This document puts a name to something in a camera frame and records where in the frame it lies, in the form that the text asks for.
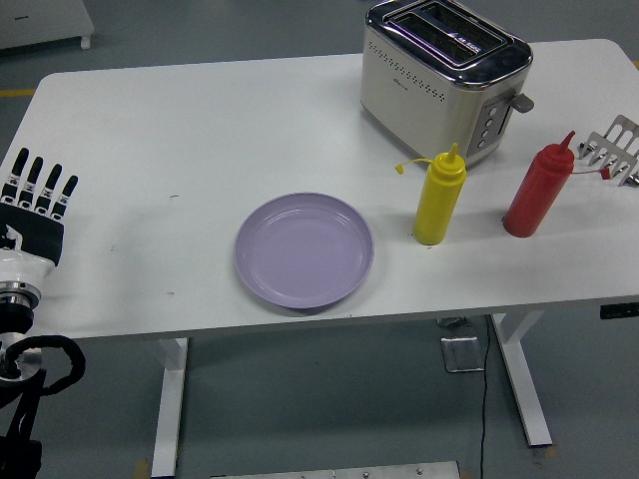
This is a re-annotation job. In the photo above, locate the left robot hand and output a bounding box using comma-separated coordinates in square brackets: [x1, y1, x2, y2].
[0, 148, 80, 290]

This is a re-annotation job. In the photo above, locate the purple plate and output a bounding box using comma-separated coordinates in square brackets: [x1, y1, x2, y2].
[234, 192, 375, 311]

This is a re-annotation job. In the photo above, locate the square metal floor plate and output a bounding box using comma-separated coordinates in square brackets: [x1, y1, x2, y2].
[440, 335, 486, 374]

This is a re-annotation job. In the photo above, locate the white table leg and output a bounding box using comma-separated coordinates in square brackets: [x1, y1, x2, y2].
[150, 337, 190, 478]
[488, 309, 554, 448]

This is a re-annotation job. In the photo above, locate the white cabinet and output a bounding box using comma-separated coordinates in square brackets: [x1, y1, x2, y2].
[0, 0, 95, 51]

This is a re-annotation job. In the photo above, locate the yellow squeeze bottle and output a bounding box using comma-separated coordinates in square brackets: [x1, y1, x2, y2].
[394, 143, 468, 246]

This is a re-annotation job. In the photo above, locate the cream and chrome toaster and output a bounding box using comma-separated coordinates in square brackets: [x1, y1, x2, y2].
[359, 0, 535, 170]

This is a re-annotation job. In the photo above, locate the red squeeze bottle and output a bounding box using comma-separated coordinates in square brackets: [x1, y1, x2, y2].
[501, 130, 611, 239]

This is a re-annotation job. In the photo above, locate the black table control panel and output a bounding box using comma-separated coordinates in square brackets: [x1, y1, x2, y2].
[600, 302, 639, 320]

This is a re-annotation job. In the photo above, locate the metal toast rack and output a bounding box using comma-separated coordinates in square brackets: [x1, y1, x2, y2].
[577, 114, 639, 189]

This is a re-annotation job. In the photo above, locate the long metal base plate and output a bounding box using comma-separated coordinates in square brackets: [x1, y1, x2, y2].
[209, 459, 461, 479]

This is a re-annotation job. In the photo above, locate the black floor cable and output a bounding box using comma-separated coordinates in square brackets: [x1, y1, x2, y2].
[476, 314, 493, 479]

